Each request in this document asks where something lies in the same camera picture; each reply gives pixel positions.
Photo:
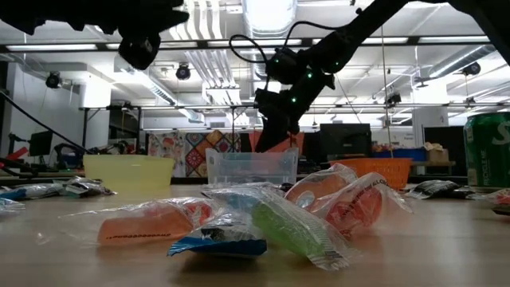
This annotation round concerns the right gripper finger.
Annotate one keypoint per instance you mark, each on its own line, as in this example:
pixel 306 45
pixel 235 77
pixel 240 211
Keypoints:
pixel 273 137

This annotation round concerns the orange candy clear wrapper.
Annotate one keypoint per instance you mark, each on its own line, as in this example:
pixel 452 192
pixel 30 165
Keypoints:
pixel 143 227
pixel 318 185

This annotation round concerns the red candy clear wrapper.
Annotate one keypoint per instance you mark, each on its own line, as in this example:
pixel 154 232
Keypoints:
pixel 354 207
pixel 500 197
pixel 202 213

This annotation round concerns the blue white candy bar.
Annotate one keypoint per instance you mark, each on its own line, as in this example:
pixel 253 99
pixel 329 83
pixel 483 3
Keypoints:
pixel 85 188
pixel 223 247
pixel 28 192

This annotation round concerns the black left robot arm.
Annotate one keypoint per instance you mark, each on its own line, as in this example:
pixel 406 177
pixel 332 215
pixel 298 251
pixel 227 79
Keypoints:
pixel 40 12

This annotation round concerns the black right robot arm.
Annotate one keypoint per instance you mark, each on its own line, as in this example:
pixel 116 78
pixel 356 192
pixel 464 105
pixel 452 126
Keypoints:
pixel 358 28

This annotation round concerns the green candy clear wrapper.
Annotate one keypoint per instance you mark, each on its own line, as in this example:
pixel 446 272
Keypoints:
pixel 287 227

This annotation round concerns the orange red cloth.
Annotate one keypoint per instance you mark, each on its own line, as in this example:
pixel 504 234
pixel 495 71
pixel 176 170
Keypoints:
pixel 298 146

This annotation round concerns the clear plastic basket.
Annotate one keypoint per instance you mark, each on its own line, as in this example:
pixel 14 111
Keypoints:
pixel 247 167

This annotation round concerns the black ceiling spotlight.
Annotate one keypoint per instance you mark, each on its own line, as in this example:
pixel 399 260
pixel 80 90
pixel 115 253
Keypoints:
pixel 53 80
pixel 472 68
pixel 183 71

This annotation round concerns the colourful patterned quilt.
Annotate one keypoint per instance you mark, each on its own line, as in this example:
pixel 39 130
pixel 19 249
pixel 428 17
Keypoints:
pixel 195 153

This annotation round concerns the orange plastic basket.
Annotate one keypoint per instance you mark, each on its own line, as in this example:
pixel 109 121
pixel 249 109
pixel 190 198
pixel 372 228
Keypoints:
pixel 382 169

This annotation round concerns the blue storage bin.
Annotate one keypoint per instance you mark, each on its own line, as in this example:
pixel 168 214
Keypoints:
pixel 402 154

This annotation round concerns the yellow plastic basket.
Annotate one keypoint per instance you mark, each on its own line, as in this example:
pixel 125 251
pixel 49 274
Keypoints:
pixel 127 171

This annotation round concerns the cardboard box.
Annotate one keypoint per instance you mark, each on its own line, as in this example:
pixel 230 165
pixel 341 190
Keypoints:
pixel 437 155

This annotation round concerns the large black screen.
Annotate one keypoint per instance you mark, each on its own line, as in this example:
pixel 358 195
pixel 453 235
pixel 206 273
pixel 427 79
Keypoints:
pixel 450 143

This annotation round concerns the small black monitor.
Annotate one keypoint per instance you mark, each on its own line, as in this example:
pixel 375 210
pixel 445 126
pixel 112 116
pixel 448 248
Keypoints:
pixel 40 143

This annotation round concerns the red angled bar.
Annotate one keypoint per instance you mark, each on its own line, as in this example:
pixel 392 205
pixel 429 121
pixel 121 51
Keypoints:
pixel 18 153

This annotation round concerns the green soda can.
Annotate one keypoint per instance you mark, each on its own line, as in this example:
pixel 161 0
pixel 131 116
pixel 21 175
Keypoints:
pixel 488 151

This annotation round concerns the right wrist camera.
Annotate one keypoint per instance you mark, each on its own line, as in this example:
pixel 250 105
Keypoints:
pixel 283 65

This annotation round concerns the silver ventilation duct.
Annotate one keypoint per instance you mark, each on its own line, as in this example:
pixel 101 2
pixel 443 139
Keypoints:
pixel 269 16

